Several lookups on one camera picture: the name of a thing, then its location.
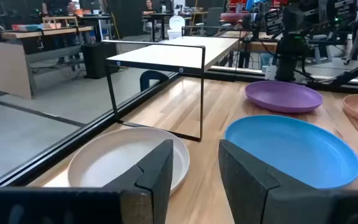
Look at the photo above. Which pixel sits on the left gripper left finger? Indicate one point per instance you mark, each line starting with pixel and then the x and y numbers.
pixel 157 174

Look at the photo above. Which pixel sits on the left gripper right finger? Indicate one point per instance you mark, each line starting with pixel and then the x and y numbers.
pixel 241 180

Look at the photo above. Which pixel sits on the off-white plate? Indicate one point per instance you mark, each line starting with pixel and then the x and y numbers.
pixel 104 161

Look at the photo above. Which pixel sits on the blue plate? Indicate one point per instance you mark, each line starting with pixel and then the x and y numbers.
pixel 291 149

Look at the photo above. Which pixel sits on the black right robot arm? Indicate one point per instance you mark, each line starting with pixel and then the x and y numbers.
pixel 291 62

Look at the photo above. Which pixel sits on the white chair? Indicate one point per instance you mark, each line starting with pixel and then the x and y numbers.
pixel 176 25

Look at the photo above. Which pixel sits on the blue chair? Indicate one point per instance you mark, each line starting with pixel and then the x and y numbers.
pixel 152 73

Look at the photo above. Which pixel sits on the person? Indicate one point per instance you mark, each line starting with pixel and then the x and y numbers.
pixel 148 6

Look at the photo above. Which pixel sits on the black cabinet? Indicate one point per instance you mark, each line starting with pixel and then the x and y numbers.
pixel 99 60

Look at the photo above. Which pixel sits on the wooden desk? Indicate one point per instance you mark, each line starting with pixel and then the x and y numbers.
pixel 8 68

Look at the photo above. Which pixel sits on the black frame wooden shelf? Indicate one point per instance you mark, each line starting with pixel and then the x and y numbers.
pixel 172 53

